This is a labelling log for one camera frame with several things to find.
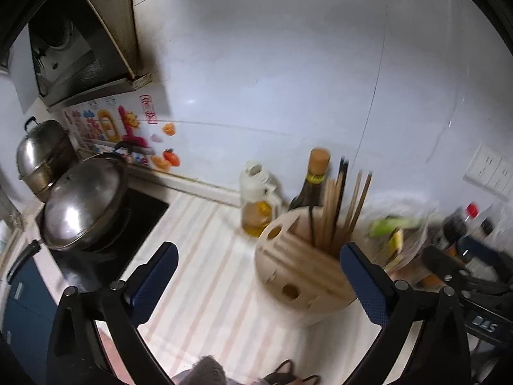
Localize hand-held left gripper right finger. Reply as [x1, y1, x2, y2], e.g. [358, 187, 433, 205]
[340, 242, 474, 385]

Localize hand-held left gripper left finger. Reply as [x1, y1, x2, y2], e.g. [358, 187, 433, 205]
[46, 242, 179, 385]

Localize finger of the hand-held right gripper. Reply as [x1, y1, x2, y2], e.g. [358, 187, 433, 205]
[423, 244, 513, 295]
[457, 236, 511, 279]

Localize light wooden chopstick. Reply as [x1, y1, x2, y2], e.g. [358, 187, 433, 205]
[342, 170, 363, 241]
[349, 172, 373, 237]
[325, 178, 339, 249]
[320, 184, 333, 251]

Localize cream utensil holder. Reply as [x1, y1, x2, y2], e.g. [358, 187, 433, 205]
[254, 205, 361, 327]

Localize dark chopstick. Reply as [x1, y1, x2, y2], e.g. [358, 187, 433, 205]
[308, 205, 318, 247]
[339, 156, 350, 213]
[332, 158, 345, 229]

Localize red cap sauce bottle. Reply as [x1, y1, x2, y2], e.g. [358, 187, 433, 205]
[439, 202, 482, 257]

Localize striped cat print tablecloth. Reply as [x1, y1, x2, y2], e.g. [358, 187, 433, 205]
[92, 186, 401, 385]

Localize clear plastic bag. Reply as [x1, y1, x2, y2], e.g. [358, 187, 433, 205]
[361, 201, 442, 277]

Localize black induction cooktop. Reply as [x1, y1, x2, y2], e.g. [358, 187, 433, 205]
[36, 186, 171, 289]

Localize grey fuzzy slipper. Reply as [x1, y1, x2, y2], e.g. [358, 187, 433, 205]
[172, 355, 227, 385]

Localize steel wok lid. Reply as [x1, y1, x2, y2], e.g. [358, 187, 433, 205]
[42, 156, 129, 249]

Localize dark bottle with cork cap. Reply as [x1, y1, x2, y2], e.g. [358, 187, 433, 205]
[288, 148, 331, 213]

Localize black sandal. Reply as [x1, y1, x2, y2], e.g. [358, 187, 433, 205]
[262, 360, 321, 385]

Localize cooking oil bottle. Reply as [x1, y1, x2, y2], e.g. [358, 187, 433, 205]
[240, 160, 281, 237]

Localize black wok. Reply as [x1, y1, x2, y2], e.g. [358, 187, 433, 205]
[6, 152, 133, 285]

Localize blue cabinet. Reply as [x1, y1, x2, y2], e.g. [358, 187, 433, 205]
[0, 249, 61, 385]

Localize steel steamer pot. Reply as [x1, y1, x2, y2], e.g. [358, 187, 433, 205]
[15, 116, 79, 203]

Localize range hood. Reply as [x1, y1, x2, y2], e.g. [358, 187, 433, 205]
[8, 0, 153, 109]

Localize white wall socket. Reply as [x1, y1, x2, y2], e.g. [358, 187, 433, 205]
[463, 142, 513, 201]

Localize colourful wall stickers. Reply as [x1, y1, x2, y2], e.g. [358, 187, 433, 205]
[62, 94, 181, 171]

